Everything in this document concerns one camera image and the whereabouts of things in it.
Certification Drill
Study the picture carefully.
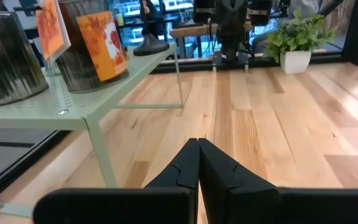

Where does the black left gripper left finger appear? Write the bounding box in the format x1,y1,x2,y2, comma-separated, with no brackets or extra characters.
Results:
32,138,201,224

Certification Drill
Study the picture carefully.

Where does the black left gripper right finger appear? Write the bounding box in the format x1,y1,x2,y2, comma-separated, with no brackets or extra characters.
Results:
198,138,358,224

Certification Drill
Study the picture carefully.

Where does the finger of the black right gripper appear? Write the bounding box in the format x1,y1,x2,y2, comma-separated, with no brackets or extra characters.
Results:
231,0,248,30
216,0,232,30

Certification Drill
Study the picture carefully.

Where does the black metal candlestick holder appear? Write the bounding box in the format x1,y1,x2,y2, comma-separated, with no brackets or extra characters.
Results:
132,0,170,57

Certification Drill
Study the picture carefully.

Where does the candle tin with orange label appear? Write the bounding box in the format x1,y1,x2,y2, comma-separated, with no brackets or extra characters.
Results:
55,0,130,94

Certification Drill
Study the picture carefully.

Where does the clear glass candle holder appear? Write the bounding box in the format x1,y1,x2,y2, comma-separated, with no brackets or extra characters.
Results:
44,55,58,78

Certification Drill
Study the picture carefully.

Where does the orange paper hang tag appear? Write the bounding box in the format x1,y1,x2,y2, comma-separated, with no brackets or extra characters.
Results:
35,0,71,60

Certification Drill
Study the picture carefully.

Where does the grey glass jar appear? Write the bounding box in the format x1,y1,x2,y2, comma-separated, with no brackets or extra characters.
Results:
0,11,50,108

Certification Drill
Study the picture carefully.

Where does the wooden bench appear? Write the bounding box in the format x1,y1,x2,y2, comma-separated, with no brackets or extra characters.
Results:
168,22,256,60

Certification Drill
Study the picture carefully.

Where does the green plant in white pot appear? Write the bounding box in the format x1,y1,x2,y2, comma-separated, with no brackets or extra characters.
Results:
263,8,337,75

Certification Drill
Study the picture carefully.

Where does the green perforated metal shelf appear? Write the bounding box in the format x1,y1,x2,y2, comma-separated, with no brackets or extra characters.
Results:
0,42,185,218

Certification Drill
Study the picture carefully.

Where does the black vertical post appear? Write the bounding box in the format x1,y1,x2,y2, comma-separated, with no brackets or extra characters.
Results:
341,0,358,65

